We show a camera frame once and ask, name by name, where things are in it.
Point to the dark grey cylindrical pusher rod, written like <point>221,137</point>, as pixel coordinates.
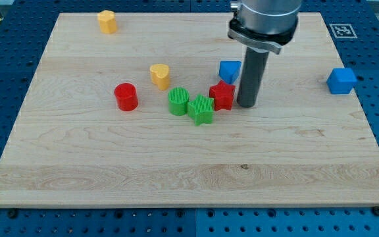
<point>251,76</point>

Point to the blue cube block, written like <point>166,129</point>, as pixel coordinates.
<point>341,81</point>

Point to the yellow heart block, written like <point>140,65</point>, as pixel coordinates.
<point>160,75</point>

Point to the blue triangular block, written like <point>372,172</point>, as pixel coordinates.
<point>229,71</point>

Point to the red star block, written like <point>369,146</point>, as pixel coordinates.
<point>223,95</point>

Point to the green star block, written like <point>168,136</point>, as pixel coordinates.
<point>201,110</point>

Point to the green cylinder block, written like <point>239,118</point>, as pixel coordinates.
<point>178,101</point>

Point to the white fiducial marker tag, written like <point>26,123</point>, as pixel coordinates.
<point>343,31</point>

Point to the red cylinder block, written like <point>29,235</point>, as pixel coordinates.
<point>126,96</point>

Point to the light wooden board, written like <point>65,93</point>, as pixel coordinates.
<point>72,147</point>

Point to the yellow pentagon block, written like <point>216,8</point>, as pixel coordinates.
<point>107,22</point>

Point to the black board clamp bolt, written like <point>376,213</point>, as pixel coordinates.
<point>375,211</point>

